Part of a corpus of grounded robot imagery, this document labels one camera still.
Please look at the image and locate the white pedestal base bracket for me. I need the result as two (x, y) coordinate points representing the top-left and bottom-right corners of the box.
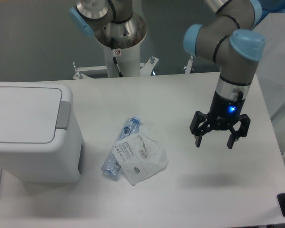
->
(73, 56), (159, 80)

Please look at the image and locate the white covered side table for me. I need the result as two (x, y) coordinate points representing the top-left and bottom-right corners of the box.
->
(254, 13), (285, 163)

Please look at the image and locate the clear plastic water bottle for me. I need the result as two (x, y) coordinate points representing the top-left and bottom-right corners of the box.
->
(101, 116), (141, 179)

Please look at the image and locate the metal clamp bolt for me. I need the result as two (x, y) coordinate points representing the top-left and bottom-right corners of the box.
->
(183, 54), (195, 74)

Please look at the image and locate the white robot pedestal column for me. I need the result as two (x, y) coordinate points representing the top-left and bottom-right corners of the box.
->
(95, 13), (147, 71)

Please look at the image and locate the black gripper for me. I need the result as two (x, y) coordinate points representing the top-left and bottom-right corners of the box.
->
(189, 91), (251, 149)

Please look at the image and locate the white plastic packaging bag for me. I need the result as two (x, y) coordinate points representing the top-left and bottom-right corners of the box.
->
(113, 126), (168, 186)

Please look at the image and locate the white push-button trash can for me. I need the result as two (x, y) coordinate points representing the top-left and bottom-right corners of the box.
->
(0, 82), (84, 183)

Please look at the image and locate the black pedestal cable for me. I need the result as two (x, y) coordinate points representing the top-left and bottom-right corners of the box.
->
(110, 37), (123, 77)

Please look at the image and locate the blue plastic cover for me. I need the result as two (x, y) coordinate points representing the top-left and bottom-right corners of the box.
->
(260, 0), (285, 11)

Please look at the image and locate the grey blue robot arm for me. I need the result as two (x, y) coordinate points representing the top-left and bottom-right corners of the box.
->
(69, 0), (265, 148)

